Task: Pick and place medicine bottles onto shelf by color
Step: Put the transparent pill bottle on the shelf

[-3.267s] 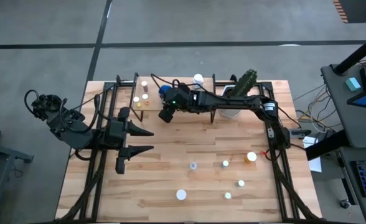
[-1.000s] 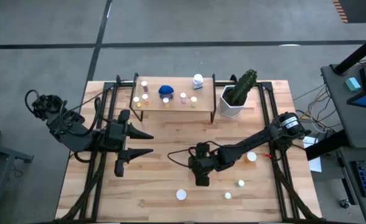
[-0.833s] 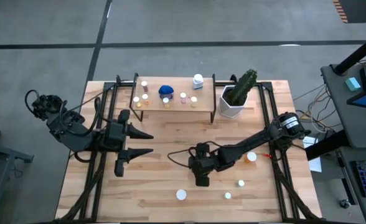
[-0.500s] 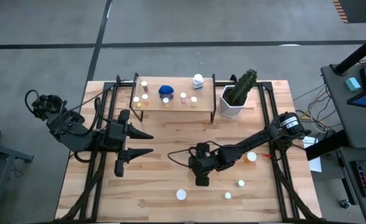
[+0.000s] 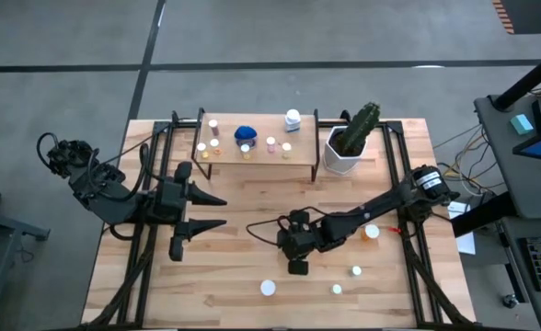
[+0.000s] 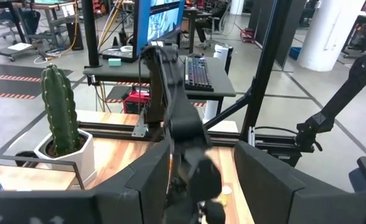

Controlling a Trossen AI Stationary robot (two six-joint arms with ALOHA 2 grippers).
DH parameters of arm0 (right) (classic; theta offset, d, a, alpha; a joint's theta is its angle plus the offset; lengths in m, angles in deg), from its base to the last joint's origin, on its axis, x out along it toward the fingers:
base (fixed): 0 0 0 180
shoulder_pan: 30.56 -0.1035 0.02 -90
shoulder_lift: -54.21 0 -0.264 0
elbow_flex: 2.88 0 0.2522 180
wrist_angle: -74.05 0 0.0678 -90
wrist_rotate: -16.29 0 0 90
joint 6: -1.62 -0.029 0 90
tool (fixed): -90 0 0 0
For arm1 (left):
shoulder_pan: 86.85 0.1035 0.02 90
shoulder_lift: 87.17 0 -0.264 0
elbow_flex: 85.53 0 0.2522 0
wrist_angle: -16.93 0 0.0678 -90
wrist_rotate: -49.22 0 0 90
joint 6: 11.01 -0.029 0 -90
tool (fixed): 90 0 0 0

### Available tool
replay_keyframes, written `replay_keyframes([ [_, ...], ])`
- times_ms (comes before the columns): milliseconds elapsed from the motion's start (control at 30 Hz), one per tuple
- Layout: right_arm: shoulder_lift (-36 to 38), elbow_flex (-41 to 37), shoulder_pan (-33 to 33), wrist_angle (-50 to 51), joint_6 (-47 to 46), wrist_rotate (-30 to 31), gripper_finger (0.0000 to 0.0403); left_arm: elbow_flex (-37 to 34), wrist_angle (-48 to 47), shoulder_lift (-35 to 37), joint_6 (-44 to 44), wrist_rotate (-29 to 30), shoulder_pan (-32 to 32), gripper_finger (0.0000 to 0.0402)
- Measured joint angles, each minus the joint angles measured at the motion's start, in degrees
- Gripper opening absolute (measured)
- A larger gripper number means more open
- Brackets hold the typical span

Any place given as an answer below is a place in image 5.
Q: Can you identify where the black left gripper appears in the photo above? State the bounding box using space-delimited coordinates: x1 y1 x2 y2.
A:
148 160 229 263

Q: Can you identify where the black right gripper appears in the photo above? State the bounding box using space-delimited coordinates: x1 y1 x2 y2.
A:
275 209 328 277

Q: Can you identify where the large white cap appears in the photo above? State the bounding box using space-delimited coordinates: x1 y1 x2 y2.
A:
259 279 278 298

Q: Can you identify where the white bottle with blue label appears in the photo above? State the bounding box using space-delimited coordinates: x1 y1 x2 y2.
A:
283 108 303 133

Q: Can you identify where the wooden shelf with black legs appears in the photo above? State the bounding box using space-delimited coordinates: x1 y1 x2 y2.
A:
190 107 322 183

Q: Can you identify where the large orange pill bottle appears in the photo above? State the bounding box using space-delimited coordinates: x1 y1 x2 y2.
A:
360 223 381 243

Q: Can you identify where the tall green cactus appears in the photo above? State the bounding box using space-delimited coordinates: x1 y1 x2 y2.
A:
337 101 382 157

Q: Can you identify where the white paper sheet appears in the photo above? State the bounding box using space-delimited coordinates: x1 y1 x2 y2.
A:
447 200 477 256

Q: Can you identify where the black desk beam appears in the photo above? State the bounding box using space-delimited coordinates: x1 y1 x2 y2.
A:
449 191 516 238

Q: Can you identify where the grey side table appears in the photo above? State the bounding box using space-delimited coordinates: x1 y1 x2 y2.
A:
0 204 52 318

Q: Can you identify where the grey desk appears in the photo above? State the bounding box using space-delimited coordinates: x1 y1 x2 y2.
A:
474 94 541 331

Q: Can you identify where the small teal box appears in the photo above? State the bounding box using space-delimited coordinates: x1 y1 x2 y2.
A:
509 113 535 136

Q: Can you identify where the black diagonal pole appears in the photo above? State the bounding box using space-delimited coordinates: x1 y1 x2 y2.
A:
493 43 541 111

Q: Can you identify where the black mat orange striped edge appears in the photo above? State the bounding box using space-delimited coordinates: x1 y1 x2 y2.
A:
490 0 541 36

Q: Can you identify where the black aluminium table frame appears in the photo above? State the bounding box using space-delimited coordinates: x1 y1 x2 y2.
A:
81 117 477 330

